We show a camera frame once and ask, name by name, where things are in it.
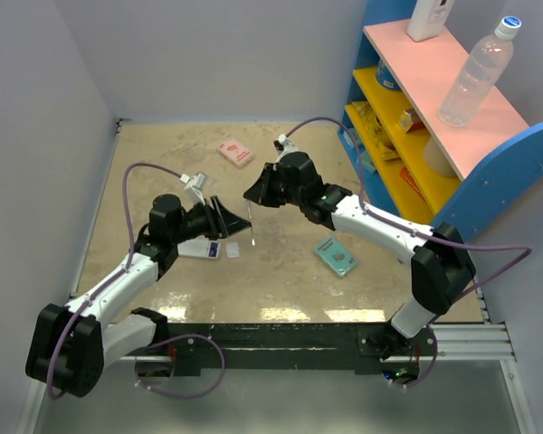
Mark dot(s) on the teal Kamenoko sponge pack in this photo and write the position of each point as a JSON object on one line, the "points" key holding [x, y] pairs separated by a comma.
{"points": [[336, 256]]}

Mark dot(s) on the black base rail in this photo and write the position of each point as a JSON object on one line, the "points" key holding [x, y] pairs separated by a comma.
{"points": [[363, 348]]}

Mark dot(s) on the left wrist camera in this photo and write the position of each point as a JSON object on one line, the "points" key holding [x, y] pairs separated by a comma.
{"points": [[194, 185]]}

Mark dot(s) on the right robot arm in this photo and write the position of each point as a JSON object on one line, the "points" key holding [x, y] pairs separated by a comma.
{"points": [[441, 267]]}

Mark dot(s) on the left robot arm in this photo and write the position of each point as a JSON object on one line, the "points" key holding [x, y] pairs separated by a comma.
{"points": [[71, 344]]}

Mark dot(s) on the orange box on shelf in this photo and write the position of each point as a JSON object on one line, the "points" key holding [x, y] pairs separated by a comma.
{"points": [[410, 181]]}

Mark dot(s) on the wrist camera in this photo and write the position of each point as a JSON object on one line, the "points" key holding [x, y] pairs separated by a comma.
{"points": [[194, 185], [284, 146]]}

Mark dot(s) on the yellow snack bag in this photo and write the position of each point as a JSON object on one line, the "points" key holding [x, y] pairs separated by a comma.
{"points": [[375, 130]]}

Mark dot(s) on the beige cylinder on shelf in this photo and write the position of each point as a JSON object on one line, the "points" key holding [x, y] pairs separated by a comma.
{"points": [[436, 160]]}

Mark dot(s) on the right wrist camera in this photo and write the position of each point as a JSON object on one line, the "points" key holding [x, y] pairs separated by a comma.
{"points": [[284, 146]]}

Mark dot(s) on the teal sponge pack on shelf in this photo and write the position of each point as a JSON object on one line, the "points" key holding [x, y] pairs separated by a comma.
{"points": [[351, 138]]}

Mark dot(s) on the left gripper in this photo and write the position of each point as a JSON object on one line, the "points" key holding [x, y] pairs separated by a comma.
{"points": [[221, 222]]}

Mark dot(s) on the white battery cover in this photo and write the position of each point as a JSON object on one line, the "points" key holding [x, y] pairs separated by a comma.
{"points": [[232, 250]]}

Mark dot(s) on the clear-handled screwdriver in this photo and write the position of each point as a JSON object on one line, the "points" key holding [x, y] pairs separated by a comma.
{"points": [[249, 214]]}

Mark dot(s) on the blue can on shelf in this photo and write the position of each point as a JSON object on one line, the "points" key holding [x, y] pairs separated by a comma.
{"points": [[385, 78]]}

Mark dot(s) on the blue shelf unit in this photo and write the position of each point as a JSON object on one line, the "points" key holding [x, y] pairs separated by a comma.
{"points": [[497, 157]]}

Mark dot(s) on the clear water bottle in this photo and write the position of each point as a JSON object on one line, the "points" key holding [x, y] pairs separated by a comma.
{"points": [[485, 64]]}

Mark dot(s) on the small orange white box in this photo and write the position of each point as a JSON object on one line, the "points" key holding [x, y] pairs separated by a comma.
{"points": [[409, 121]]}

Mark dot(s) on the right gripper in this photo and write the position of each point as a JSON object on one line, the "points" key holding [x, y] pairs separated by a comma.
{"points": [[261, 193]]}

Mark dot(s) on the white Kamenoko sponge pack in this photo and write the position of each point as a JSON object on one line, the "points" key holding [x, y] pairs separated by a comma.
{"points": [[236, 152]]}

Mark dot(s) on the white remote control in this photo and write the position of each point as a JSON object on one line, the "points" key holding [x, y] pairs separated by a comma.
{"points": [[195, 249]]}

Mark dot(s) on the white dispenser bottle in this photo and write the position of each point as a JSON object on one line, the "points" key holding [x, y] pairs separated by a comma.
{"points": [[428, 19]]}

